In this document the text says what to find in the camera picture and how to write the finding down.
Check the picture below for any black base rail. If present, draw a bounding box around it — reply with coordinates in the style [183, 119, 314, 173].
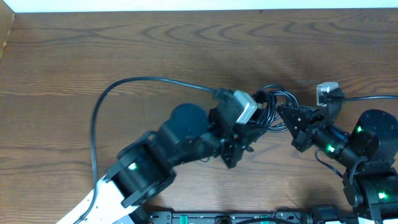
[147, 208, 313, 224]

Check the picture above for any right camera black cable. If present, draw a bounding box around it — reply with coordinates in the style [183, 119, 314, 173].
[329, 95, 398, 103]

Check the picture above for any black cable bundle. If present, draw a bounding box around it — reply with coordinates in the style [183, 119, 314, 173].
[251, 84, 300, 134]

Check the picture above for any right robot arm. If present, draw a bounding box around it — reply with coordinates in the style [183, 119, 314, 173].
[277, 104, 397, 223]

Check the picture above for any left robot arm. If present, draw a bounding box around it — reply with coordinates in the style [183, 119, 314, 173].
[59, 103, 267, 223]

